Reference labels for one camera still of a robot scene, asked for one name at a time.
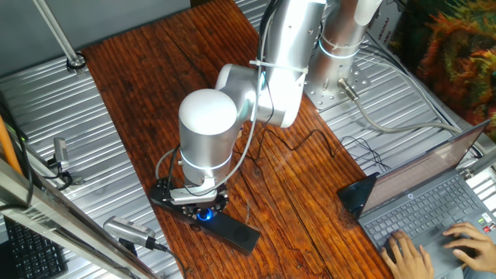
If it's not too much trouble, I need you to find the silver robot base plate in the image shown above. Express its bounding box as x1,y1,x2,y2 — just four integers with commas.
304,50,371,112

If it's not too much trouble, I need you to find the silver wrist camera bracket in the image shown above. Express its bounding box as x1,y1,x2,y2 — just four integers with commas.
169,177,219,206

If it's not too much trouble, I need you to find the aluminium strut with bracket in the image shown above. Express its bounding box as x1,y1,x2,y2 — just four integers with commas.
0,115,85,186

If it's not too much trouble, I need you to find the aluminium pole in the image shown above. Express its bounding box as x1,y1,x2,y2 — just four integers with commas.
33,0,87,74

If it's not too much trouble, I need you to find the aluminium frame beam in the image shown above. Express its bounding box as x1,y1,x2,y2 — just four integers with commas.
0,158,160,279

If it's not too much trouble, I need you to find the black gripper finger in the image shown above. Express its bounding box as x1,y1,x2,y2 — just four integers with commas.
208,193,229,218
180,205,202,221

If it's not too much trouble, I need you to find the black phone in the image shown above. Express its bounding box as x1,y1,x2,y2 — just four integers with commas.
336,172,381,220

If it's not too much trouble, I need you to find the wood grain table board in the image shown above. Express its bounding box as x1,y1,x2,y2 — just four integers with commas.
81,0,394,279

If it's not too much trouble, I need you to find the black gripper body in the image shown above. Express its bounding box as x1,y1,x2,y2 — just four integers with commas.
180,185,229,220

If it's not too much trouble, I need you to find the person's left hand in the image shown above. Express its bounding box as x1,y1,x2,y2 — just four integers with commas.
379,230,435,279

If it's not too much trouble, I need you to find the black keyboard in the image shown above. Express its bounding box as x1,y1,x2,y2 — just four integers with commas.
3,216,69,279

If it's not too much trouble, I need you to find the orange cable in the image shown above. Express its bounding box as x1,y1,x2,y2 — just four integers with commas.
0,115,24,175

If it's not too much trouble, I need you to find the small grey camera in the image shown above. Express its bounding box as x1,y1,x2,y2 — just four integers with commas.
46,137,74,181

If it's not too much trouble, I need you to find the thin black speaker cable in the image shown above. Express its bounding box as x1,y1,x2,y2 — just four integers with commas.
236,128,392,174

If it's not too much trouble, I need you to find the person's right hand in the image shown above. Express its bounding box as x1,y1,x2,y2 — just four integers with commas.
441,222,496,274

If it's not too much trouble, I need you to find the thick grey base cable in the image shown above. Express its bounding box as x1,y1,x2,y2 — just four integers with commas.
336,77,462,135

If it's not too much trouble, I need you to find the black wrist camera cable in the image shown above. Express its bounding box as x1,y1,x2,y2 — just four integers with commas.
157,145,218,202

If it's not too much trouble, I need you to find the black speaker bar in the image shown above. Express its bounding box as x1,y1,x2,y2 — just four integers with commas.
149,177,261,255

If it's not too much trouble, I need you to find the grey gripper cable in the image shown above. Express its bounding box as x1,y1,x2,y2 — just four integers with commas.
154,15,272,195

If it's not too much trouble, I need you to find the silver ribbed camera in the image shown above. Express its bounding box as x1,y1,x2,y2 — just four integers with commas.
102,215,158,251

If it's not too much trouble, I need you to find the printed cardboard box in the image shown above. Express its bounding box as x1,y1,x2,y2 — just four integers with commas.
366,0,412,74

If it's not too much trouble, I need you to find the colourful furry fabric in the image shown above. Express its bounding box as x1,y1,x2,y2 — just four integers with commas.
391,0,496,140

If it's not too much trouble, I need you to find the robot base cable bundle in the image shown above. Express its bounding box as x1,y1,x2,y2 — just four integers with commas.
358,40,485,158

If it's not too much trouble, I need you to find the grey laptop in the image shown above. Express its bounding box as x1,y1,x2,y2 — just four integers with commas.
358,119,496,279

